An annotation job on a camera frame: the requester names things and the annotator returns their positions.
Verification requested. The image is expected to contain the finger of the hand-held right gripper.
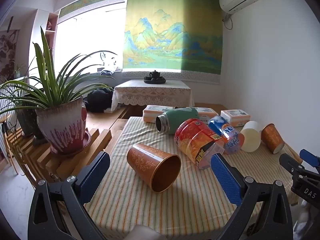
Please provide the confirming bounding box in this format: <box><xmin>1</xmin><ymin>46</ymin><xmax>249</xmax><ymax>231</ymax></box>
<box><xmin>299</xmin><ymin>149</ymin><xmax>320</xmax><ymax>174</ymax></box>
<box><xmin>279</xmin><ymin>153</ymin><xmax>305</xmax><ymax>178</ymax></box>

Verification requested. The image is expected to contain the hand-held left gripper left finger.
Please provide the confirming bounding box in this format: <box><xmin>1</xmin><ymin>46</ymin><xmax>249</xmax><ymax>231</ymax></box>
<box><xmin>27</xmin><ymin>151</ymin><xmax>111</xmax><ymax>240</ymax></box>

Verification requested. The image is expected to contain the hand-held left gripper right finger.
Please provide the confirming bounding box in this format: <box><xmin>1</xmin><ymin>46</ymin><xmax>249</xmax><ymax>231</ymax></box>
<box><xmin>210</xmin><ymin>153</ymin><xmax>293</xmax><ymax>240</ymax></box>

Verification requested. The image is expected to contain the large orange patterned cup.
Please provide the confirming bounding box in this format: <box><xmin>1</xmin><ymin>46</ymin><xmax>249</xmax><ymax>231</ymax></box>
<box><xmin>126</xmin><ymin>143</ymin><xmax>182</xmax><ymax>193</ymax></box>

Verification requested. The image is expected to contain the small orange patterned cup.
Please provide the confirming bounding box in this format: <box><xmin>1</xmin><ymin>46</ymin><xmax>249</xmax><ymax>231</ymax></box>
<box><xmin>261</xmin><ymin>123</ymin><xmax>285</xmax><ymax>154</ymax></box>

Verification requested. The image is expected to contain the blue printed plastic cup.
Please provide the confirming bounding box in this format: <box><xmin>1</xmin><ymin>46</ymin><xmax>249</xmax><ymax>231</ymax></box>
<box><xmin>208</xmin><ymin>116</ymin><xmax>245</xmax><ymax>155</ymax></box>

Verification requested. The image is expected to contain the white paper cup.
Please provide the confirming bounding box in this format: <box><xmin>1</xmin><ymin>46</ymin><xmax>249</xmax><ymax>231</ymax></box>
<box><xmin>240</xmin><ymin>121</ymin><xmax>262</xmax><ymax>153</ymax></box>

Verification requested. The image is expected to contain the red instant noodle cup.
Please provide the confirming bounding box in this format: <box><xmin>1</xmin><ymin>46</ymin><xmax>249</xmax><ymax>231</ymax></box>
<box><xmin>174</xmin><ymin>118</ymin><xmax>225</xmax><ymax>170</ymax></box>

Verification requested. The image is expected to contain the red plant saucer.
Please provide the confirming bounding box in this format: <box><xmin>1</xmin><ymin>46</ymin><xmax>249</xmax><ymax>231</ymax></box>
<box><xmin>50</xmin><ymin>129</ymin><xmax>91</xmax><ymax>155</ymax></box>

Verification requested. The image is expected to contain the wooden slatted plant stand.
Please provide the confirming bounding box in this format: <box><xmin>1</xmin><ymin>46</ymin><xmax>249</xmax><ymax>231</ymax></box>
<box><xmin>4</xmin><ymin>127</ymin><xmax>112</xmax><ymax>183</ymax></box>

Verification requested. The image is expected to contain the striped tablecloth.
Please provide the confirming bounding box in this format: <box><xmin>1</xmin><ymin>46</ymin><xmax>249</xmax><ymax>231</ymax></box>
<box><xmin>84</xmin><ymin>116</ymin><xmax>304</xmax><ymax>240</ymax></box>

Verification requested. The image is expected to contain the orange white tissue pack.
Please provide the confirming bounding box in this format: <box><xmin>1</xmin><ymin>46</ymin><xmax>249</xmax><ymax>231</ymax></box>
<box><xmin>220</xmin><ymin>109</ymin><xmax>251</xmax><ymax>127</ymax></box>
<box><xmin>192</xmin><ymin>107</ymin><xmax>218</xmax><ymax>123</ymax></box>
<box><xmin>143</xmin><ymin>105</ymin><xmax>179</xmax><ymax>123</ymax></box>

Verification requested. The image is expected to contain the spider plant in glazed pot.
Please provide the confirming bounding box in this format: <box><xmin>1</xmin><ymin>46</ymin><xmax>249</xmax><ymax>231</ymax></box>
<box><xmin>0</xmin><ymin>26</ymin><xmax>118</xmax><ymax>155</ymax></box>

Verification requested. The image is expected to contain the white rounded object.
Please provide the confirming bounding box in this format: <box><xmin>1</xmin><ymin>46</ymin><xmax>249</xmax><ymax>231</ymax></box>
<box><xmin>124</xmin><ymin>224</ymin><xmax>168</xmax><ymax>240</ymax></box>

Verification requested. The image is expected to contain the green thermos bottle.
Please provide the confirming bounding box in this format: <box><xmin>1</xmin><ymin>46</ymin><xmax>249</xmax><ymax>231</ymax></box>
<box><xmin>155</xmin><ymin>107</ymin><xmax>199</xmax><ymax>134</ymax></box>

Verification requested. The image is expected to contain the black bag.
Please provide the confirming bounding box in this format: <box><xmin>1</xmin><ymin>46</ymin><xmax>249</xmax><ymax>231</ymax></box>
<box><xmin>83</xmin><ymin>88</ymin><xmax>115</xmax><ymax>113</ymax></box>

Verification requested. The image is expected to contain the plant in dark pot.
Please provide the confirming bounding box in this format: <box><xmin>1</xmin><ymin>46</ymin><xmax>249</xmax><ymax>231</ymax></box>
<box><xmin>0</xmin><ymin>64</ymin><xmax>44</xmax><ymax>140</ymax></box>

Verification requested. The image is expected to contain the low table with lace cloth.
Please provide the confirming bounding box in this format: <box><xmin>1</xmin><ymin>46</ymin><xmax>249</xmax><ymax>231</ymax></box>
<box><xmin>111</xmin><ymin>79</ymin><xmax>195</xmax><ymax>112</ymax></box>

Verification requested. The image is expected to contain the black tea tray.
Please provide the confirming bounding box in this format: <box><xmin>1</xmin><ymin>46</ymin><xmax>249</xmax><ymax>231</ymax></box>
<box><xmin>143</xmin><ymin>77</ymin><xmax>166</xmax><ymax>85</ymax></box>

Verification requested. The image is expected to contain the landscape painting roller blind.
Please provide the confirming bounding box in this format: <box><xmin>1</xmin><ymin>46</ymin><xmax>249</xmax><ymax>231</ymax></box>
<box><xmin>121</xmin><ymin>0</ymin><xmax>223</xmax><ymax>84</ymax></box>

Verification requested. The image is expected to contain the rolled landscape roller blind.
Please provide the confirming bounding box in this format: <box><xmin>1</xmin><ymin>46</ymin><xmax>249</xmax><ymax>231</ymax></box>
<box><xmin>58</xmin><ymin>0</ymin><xmax>127</xmax><ymax>18</ymax></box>

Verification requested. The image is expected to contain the pink wall shelf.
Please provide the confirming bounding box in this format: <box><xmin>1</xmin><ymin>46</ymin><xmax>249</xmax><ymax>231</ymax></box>
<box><xmin>46</xmin><ymin>12</ymin><xmax>59</xmax><ymax>57</ymax></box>

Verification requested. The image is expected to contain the brown floral wall hanging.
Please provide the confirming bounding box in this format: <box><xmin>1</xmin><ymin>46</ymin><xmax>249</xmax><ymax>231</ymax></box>
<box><xmin>0</xmin><ymin>29</ymin><xmax>20</xmax><ymax>77</ymax></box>

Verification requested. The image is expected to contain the air conditioner cable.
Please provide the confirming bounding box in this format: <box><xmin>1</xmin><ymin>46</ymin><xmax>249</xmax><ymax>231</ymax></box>
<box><xmin>222</xmin><ymin>12</ymin><xmax>233</xmax><ymax>30</ymax></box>

